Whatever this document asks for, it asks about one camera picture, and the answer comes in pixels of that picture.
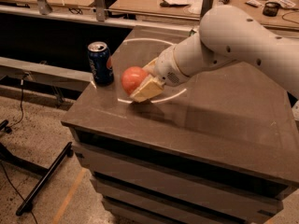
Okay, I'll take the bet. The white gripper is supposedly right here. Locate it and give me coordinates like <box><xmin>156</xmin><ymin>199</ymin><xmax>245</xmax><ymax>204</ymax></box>
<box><xmin>130</xmin><ymin>46</ymin><xmax>190</xmax><ymax>103</ymax></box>

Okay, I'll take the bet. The red apple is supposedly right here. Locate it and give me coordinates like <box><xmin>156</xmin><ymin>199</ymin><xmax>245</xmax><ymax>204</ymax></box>
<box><xmin>121</xmin><ymin>66</ymin><xmax>149</xmax><ymax>95</ymax></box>

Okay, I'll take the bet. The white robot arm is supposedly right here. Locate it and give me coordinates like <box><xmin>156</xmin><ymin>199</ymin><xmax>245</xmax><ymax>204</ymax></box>
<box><xmin>129</xmin><ymin>5</ymin><xmax>299</xmax><ymax>102</ymax></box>

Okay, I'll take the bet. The blue pepsi can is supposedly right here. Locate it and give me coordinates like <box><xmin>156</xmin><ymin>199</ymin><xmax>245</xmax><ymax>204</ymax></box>
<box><xmin>88</xmin><ymin>41</ymin><xmax>114</xmax><ymax>86</ymax></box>

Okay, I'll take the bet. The green soda can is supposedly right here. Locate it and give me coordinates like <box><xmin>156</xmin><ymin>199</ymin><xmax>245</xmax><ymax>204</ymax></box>
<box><xmin>189</xmin><ymin>28</ymin><xmax>198</xmax><ymax>36</ymax></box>

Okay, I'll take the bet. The grey drawer cabinet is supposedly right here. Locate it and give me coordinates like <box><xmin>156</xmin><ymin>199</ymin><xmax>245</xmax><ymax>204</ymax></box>
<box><xmin>61</xmin><ymin>25</ymin><xmax>299</xmax><ymax>224</ymax></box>

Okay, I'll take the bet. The black round cup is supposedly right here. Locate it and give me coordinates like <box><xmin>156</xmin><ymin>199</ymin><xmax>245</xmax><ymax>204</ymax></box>
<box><xmin>263</xmin><ymin>2</ymin><xmax>280</xmax><ymax>17</ymax></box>

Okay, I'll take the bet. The black metal stand leg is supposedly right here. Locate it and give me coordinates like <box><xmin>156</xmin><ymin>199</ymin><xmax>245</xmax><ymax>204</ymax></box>
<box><xmin>16</xmin><ymin>142</ymin><xmax>74</xmax><ymax>217</ymax></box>

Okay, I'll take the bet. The metal bracket post right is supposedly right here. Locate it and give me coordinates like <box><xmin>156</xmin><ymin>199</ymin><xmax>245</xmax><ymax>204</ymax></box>
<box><xmin>201</xmin><ymin>0</ymin><xmax>214</xmax><ymax>17</ymax></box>

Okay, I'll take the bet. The metal bracket post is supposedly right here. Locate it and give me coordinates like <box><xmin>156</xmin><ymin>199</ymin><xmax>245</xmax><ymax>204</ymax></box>
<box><xmin>94</xmin><ymin>0</ymin><xmax>107</xmax><ymax>21</ymax></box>
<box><xmin>201</xmin><ymin>0</ymin><xmax>214</xmax><ymax>17</ymax></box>
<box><xmin>36</xmin><ymin>0</ymin><xmax>52</xmax><ymax>15</ymax></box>

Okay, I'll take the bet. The metal bracket post middle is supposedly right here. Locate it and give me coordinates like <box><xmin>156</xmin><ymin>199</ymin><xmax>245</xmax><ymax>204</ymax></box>
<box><xmin>94</xmin><ymin>0</ymin><xmax>107</xmax><ymax>21</ymax></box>

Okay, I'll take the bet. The metal bracket post left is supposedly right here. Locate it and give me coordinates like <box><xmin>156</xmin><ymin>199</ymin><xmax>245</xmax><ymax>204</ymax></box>
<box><xmin>36</xmin><ymin>0</ymin><xmax>52</xmax><ymax>15</ymax></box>

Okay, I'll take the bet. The black floor cable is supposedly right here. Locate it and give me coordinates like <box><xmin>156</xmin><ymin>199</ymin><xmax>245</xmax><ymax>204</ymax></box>
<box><xmin>0</xmin><ymin>73</ymin><xmax>39</xmax><ymax>224</ymax></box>

